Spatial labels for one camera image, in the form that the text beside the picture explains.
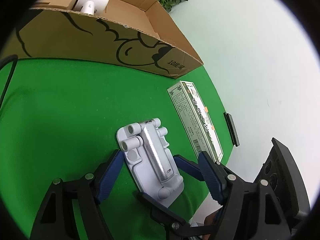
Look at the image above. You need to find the white hair dryer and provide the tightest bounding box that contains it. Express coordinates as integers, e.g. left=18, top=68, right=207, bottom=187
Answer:
left=73, top=0, right=109, bottom=15

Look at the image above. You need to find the black cable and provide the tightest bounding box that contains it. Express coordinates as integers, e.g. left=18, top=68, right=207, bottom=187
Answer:
left=0, top=55, right=19, bottom=111

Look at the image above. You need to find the white folding phone stand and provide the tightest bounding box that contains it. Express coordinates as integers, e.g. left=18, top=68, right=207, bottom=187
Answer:
left=116, top=118, right=184, bottom=207

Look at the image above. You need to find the large open cardboard box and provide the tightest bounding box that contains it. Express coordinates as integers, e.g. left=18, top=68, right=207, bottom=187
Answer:
left=6, top=0, right=203, bottom=79

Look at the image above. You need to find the green white medicine box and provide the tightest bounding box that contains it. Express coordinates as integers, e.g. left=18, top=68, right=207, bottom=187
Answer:
left=167, top=81, right=223, bottom=161

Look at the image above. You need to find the person hand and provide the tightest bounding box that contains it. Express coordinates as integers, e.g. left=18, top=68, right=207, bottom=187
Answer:
left=202, top=209, right=220, bottom=240

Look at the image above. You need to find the black clip on table edge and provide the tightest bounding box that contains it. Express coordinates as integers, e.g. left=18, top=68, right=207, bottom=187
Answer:
left=223, top=112, right=240, bottom=147

